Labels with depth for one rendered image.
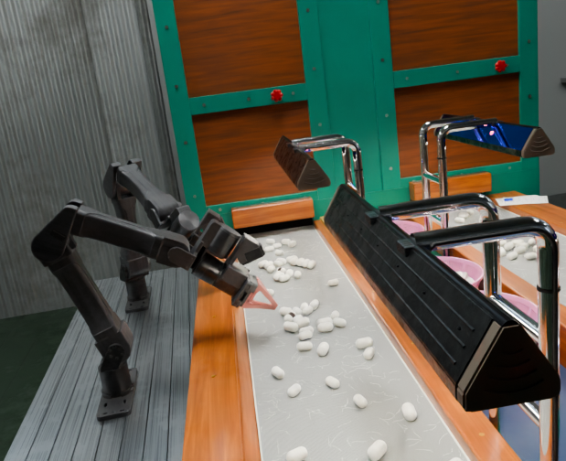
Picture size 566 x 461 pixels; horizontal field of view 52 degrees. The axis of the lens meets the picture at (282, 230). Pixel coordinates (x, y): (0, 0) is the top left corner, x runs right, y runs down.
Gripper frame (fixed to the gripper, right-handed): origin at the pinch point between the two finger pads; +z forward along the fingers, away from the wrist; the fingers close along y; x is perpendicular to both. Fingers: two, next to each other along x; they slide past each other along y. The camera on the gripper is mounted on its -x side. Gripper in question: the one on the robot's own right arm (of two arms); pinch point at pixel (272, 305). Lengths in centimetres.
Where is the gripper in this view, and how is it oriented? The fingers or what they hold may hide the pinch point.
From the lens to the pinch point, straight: 132.4
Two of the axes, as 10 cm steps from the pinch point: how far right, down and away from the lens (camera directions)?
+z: 8.3, 5.0, 2.2
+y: -1.1, -2.4, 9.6
